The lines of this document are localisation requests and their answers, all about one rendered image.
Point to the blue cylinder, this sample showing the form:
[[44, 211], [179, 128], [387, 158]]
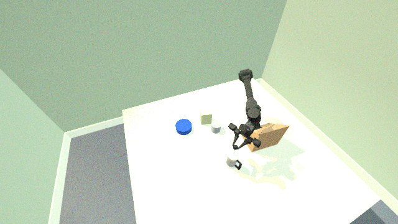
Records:
[[183, 126]]

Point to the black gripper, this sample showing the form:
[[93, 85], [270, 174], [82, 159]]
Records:
[[247, 141]]

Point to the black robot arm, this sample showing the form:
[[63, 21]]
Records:
[[253, 110]]

